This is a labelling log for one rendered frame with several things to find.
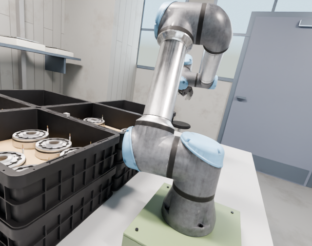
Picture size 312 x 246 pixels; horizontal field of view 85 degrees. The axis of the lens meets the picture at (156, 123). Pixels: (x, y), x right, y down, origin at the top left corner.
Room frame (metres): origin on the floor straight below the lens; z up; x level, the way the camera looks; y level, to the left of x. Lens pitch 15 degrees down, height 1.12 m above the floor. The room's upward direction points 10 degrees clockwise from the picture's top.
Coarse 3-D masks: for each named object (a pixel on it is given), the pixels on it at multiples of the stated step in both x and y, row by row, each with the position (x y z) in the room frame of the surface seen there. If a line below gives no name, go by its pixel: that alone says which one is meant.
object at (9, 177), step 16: (0, 112) 0.53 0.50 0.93; (48, 112) 0.61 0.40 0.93; (96, 128) 0.53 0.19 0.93; (96, 144) 0.40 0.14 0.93; (112, 144) 0.46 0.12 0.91; (64, 160) 0.32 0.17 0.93; (80, 160) 0.36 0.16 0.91; (0, 176) 0.24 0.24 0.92; (16, 176) 0.24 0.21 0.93; (32, 176) 0.26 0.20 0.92
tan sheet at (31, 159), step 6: (0, 144) 0.50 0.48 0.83; (6, 144) 0.50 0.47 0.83; (0, 150) 0.46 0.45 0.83; (6, 150) 0.47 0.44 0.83; (12, 150) 0.48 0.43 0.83; (18, 150) 0.48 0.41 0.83; (24, 150) 0.49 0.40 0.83; (30, 150) 0.49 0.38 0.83; (30, 156) 0.46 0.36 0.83; (30, 162) 0.43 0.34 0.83; (36, 162) 0.43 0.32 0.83; (42, 162) 0.44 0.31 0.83
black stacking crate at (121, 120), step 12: (60, 108) 0.73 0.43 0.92; (72, 108) 0.79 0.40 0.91; (84, 108) 0.86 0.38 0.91; (96, 108) 0.91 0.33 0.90; (108, 108) 0.88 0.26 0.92; (108, 120) 0.87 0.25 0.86; (120, 120) 0.85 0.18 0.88; (132, 120) 0.82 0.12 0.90; (120, 144) 0.53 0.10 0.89; (120, 156) 0.53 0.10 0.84
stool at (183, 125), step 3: (174, 123) 2.22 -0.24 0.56; (177, 123) 2.25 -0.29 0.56; (180, 123) 2.28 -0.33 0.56; (183, 123) 2.31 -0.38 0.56; (186, 123) 2.34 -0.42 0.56; (174, 126) 2.19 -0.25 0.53; (177, 126) 2.16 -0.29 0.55; (180, 126) 2.16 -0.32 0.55; (183, 126) 2.16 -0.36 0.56; (186, 126) 2.18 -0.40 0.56; (189, 126) 2.23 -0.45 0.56
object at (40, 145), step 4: (44, 140) 0.52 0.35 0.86; (48, 140) 0.52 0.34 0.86; (64, 140) 0.55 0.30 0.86; (68, 140) 0.55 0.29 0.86; (36, 144) 0.48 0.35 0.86; (40, 144) 0.49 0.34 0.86; (44, 144) 0.49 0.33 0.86; (64, 144) 0.51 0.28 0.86; (68, 144) 0.51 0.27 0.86; (36, 148) 0.46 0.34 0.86; (40, 148) 0.46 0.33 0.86; (44, 148) 0.46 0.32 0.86; (48, 148) 0.47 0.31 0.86; (52, 148) 0.47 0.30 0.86; (56, 148) 0.48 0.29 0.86; (60, 148) 0.48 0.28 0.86; (64, 148) 0.48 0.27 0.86
